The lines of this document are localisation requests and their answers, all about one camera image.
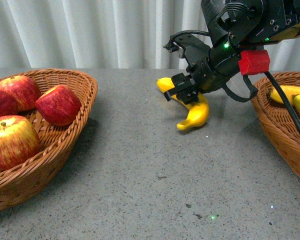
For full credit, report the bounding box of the red foam block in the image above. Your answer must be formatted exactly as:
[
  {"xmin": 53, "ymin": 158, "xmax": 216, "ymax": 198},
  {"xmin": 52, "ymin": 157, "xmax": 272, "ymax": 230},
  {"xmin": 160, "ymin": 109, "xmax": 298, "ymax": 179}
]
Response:
[{"xmin": 238, "ymin": 49, "xmax": 271, "ymax": 76}]

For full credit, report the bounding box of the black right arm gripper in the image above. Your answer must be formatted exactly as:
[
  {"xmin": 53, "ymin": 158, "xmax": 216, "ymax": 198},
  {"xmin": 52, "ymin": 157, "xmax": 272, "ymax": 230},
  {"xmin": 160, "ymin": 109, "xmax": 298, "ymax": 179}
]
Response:
[{"xmin": 164, "ymin": 47, "xmax": 242, "ymax": 105}]

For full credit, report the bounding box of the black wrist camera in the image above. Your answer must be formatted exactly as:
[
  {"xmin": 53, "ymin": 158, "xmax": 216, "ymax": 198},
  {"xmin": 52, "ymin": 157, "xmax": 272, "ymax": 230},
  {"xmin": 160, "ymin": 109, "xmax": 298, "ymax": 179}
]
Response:
[{"xmin": 163, "ymin": 30, "xmax": 211, "ymax": 67}]

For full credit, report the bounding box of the black cable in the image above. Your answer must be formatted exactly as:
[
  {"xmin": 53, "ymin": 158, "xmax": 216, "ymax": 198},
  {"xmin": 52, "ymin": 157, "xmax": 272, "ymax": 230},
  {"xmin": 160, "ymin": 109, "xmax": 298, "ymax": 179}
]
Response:
[{"xmin": 263, "ymin": 71, "xmax": 300, "ymax": 154}]

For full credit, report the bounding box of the right brown wicker basket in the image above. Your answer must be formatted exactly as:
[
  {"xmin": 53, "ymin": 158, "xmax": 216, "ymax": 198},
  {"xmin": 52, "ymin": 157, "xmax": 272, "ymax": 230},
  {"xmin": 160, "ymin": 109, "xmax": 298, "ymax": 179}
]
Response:
[{"xmin": 251, "ymin": 76, "xmax": 300, "ymax": 178}]

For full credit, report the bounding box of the white curtain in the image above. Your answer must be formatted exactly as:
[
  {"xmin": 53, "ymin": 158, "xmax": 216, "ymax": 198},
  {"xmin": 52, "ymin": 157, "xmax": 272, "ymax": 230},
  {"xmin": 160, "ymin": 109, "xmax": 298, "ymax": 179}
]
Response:
[{"xmin": 0, "ymin": 0, "xmax": 300, "ymax": 73}]

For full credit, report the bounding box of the small curved yellow banana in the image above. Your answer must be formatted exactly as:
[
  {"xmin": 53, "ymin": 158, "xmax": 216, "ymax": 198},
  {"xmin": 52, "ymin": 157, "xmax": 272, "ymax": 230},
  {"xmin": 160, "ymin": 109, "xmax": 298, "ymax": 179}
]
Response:
[{"xmin": 156, "ymin": 77, "xmax": 210, "ymax": 131}]

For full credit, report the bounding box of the brown wicker basket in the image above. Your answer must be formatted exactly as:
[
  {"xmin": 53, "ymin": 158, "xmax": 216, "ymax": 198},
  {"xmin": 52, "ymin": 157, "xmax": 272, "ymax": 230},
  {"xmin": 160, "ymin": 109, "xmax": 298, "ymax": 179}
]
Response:
[
  {"xmin": 0, "ymin": 68, "xmax": 98, "ymax": 211},
  {"xmin": 251, "ymin": 76, "xmax": 300, "ymax": 178}
]

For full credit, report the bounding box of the left brown wicker basket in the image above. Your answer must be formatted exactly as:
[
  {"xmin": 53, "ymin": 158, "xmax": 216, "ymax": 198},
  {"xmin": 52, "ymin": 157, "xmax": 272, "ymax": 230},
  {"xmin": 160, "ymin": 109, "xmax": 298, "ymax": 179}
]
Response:
[{"xmin": 0, "ymin": 68, "xmax": 98, "ymax": 211}]

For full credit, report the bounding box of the red yellow apple front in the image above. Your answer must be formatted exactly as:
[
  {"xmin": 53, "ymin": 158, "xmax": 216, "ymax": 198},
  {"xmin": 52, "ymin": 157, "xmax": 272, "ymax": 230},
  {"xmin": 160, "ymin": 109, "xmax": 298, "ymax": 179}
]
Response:
[{"xmin": 0, "ymin": 115, "xmax": 40, "ymax": 171}]

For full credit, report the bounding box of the dark red apple left edge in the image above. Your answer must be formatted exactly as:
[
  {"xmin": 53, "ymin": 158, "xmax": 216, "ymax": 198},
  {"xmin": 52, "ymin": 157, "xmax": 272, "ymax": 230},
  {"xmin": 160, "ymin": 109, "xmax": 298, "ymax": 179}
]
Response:
[{"xmin": 0, "ymin": 90, "xmax": 18, "ymax": 117}]

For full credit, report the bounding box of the straight yellow banana in basket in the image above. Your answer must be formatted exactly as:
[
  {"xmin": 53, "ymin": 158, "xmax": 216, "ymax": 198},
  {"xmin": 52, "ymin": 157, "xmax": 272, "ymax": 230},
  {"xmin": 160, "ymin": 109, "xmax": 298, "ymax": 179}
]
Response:
[{"xmin": 266, "ymin": 85, "xmax": 300, "ymax": 107}]

